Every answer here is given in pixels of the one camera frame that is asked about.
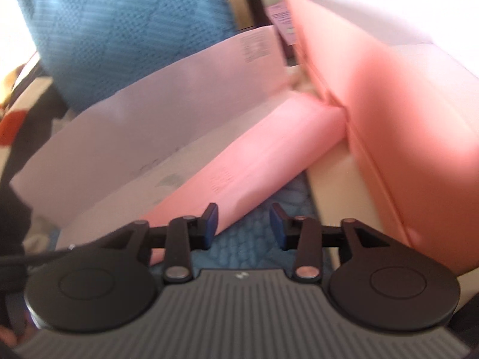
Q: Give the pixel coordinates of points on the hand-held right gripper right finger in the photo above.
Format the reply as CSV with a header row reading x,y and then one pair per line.
x,y
277,228

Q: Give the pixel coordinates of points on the pink paper bag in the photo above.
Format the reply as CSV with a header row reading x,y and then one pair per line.
x,y
262,157

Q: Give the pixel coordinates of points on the pink printed card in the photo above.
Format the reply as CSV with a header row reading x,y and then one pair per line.
x,y
282,22

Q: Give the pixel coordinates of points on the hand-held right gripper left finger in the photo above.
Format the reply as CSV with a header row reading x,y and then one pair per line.
x,y
211,228

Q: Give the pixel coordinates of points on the pink cardboard box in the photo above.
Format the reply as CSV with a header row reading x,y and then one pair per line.
x,y
411,119

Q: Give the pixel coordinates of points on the blue textured cushion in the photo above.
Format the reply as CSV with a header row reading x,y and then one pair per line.
x,y
112,26

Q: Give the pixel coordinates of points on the cream folding chair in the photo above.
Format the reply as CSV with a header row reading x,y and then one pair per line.
x,y
329,194

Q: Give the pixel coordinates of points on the striped printed blanket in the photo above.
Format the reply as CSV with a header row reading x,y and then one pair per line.
x,y
15,127

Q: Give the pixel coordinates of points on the white paper sheet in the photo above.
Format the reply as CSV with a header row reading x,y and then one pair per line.
x,y
149,119

